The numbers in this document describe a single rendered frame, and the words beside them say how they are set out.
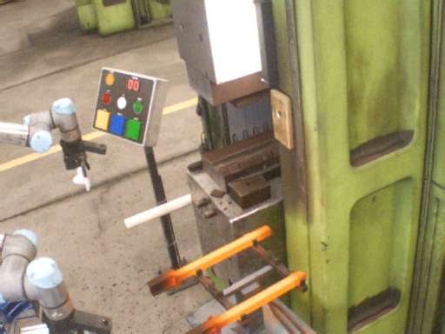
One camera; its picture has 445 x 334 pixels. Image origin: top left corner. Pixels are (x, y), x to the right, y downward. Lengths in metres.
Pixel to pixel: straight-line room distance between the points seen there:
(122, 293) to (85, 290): 0.22
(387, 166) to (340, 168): 0.20
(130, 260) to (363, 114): 1.90
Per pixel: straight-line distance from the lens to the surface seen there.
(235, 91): 1.91
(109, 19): 6.77
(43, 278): 1.35
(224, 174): 2.04
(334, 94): 1.60
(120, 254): 3.36
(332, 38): 1.54
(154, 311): 2.98
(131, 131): 2.41
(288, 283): 1.69
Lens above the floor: 2.13
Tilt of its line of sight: 33 degrees down
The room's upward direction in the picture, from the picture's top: 8 degrees counter-clockwise
